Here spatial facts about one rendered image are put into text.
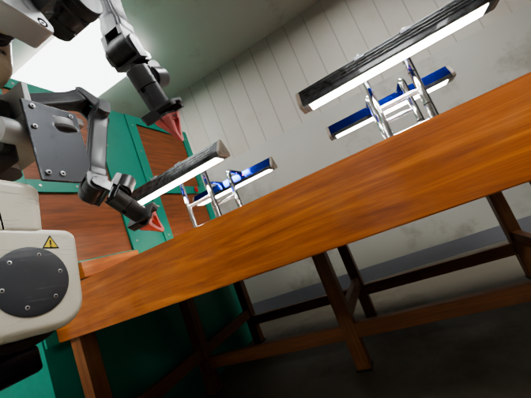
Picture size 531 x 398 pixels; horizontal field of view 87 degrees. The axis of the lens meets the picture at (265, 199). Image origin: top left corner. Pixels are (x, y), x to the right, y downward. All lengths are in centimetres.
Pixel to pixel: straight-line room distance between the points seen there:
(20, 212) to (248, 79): 282
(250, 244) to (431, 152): 47
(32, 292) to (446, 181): 74
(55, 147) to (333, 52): 269
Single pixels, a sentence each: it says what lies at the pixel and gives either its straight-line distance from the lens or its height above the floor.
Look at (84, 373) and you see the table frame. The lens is 138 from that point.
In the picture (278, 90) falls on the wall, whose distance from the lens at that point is 304.
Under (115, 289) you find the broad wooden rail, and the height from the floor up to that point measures 69.
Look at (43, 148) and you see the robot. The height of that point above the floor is 95.
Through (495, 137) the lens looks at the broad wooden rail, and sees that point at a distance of 70.
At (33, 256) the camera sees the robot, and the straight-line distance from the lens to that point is 57.
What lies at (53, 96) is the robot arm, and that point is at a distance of 119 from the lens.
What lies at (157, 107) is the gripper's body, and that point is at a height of 106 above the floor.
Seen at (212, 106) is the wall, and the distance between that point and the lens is 331.
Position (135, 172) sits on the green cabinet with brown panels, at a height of 135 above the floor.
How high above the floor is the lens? 65
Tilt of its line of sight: 8 degrees up
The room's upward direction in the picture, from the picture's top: 21 degrees counter-clockwise
